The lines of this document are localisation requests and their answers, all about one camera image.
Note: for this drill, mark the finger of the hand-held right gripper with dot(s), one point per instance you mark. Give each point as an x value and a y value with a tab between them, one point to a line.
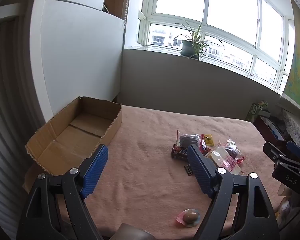
294	147
273	151

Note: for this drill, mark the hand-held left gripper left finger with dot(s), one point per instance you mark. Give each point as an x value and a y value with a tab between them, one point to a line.
97	170

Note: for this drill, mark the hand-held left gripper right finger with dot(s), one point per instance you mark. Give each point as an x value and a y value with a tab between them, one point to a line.
200	172

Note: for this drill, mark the small red snack packet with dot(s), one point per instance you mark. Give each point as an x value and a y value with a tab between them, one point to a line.
204	148

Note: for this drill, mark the large red white snack packet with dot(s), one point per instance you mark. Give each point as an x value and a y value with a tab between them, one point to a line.
223	162

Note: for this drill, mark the brown chocolate bar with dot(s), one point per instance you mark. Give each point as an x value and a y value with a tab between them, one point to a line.
180	152

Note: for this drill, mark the yellow candy packet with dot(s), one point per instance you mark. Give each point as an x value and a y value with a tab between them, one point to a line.
208	140

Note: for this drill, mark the dark grey snack packet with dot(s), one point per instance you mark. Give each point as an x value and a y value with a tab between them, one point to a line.
188	140

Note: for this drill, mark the clear dried plum packet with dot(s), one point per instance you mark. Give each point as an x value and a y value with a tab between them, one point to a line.
232	151

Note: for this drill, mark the cardboard box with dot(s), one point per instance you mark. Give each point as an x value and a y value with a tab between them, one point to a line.
85	130

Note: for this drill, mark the egg snack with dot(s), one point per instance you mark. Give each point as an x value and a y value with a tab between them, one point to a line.
188	217

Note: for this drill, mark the person's right hand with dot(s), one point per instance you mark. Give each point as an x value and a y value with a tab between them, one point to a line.
284	206

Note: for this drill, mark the small black item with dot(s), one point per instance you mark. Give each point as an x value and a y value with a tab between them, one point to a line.
189	170

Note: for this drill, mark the white lace cloth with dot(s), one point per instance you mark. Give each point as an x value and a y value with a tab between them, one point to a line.
296	127

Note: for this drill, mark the dark wooden furniture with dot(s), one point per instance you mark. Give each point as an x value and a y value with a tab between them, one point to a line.
266	128

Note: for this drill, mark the green printed carton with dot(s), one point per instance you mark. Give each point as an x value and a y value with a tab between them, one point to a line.
255	111

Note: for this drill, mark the pink blanket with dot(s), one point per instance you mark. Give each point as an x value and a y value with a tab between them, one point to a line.
145	135

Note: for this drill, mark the grey ribbed panel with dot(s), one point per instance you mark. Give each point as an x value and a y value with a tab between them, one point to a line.
7	117

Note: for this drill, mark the white cabinet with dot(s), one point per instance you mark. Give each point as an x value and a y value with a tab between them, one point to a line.
77	55

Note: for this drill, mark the potted spider plant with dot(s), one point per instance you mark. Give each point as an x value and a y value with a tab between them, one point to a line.
188	48

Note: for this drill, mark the white framed window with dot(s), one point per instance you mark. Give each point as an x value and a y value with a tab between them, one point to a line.
227	12

